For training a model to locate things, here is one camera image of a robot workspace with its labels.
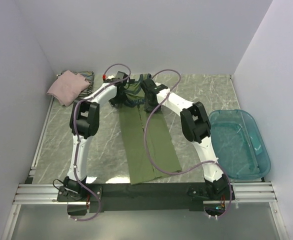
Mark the folded striped tank top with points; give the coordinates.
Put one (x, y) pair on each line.
(82, 84)

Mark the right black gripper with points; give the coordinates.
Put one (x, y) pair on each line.
(147, 106)

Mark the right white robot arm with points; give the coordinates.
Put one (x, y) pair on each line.
(196, 128)

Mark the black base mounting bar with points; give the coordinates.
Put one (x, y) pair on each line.
(146, 196)

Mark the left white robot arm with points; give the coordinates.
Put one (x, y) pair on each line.
(85, 121)

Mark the green graphic tank top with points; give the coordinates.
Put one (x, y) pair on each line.
(132, 120)

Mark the folded pink tank top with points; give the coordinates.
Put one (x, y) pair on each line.
(60, 90)

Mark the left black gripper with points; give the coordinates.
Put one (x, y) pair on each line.
(123, 98)

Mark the teal plastic basket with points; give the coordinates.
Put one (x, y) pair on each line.
(238, 145)

